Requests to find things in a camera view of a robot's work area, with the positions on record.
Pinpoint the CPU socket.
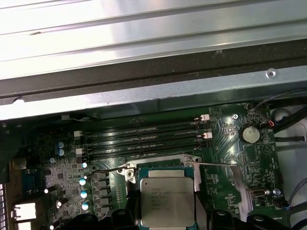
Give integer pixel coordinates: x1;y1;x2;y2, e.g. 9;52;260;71
123;153;203;230

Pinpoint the metal locking lever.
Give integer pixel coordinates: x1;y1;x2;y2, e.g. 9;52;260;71
85;167;127;179

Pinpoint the RAM slot with white latches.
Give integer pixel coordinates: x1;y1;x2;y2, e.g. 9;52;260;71
74;131;213;156
73;114;211;139

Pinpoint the green motherboard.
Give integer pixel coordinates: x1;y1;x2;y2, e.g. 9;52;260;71
7;104;283;230

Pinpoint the thin grey wire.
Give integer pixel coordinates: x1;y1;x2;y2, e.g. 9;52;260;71
254;90;307;127

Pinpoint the round coin cell battery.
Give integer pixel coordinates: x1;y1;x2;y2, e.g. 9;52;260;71
239;124;260;144

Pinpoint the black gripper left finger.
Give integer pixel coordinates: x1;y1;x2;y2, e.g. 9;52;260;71
71;191;142;230

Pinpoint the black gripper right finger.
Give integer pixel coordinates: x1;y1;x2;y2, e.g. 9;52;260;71
193;191;274;230

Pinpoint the silver green CPU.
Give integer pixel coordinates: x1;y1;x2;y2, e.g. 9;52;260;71
136;167;195;230

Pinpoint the black silver PC case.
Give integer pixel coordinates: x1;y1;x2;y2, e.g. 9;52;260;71
0;45;307;230

